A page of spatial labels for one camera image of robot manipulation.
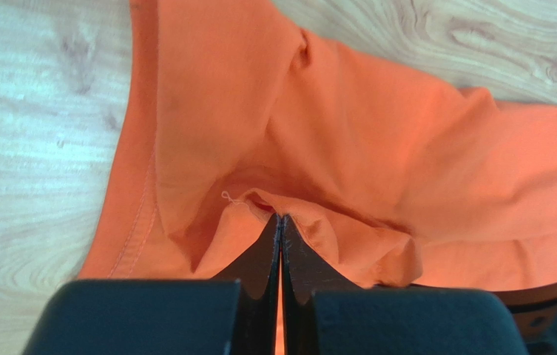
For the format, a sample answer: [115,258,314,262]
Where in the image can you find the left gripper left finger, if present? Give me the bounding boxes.
[24,215,281,354]

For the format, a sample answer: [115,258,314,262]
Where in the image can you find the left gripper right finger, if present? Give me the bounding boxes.
[281,216,527,354]

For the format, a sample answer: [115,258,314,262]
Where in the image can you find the orange t shirt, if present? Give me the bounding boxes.
[79,1,557,291]

